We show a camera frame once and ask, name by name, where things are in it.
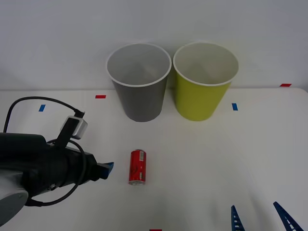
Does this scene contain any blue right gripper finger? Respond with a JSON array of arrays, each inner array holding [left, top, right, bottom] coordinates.
[[272, 201, 305, 231], [231, 205, 244, 231]]

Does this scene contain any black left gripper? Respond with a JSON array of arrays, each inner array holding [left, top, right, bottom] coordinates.
[[47, 143, 115, 191]]

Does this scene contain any red drink can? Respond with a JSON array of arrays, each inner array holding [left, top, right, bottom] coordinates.
[[127, 149, 147, 186]]

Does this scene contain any grey plastic bin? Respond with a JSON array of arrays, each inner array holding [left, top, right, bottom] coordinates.
[[105, 42, 172, 123]]

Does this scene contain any yellow-green plastic bin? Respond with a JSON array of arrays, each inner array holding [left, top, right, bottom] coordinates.
[[172, 42, 240, 122]]

